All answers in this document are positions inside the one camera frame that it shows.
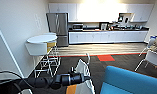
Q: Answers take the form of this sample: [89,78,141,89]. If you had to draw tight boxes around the yellow stool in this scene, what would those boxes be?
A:
[46,41,58,54]

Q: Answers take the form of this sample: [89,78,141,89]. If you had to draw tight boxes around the blue sofa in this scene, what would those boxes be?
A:
[99,65,157,94]

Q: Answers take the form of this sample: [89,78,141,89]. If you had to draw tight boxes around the white lower kitchen cabinets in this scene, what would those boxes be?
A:
[68,28,151,45]

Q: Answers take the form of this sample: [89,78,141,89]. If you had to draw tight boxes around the white kitchen cabinets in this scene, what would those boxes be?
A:
[68,28,151,45]
[48,2,155,23]

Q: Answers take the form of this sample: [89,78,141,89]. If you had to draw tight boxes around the white round table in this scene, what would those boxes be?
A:
[25,32,59,57]

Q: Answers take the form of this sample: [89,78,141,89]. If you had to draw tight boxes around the black microwave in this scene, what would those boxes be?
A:
[71,22,85,31]

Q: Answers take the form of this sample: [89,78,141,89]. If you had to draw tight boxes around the small dark countertop appliance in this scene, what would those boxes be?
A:
[99,21,109,31]

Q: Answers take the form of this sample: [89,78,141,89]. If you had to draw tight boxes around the steel refrigerator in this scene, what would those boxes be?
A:
[45,12,70,48]

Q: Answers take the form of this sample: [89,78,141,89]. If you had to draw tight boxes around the white square table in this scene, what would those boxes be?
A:
[133,45,157,73]

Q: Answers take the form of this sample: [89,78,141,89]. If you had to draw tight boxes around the dark coffee machine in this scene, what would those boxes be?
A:
[117,12,133,25]

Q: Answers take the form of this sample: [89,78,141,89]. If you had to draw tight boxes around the white upper kitchen cabinets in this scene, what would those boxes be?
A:
[48,2,155,23]

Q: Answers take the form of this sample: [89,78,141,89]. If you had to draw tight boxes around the person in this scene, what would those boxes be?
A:
[147,32,157,52]

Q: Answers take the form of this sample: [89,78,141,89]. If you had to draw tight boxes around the white wire drying rack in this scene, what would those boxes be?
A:
[34,46,62,79]

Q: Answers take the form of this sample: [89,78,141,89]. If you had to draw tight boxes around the thin arm cable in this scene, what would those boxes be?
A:
[0,70,34,90]

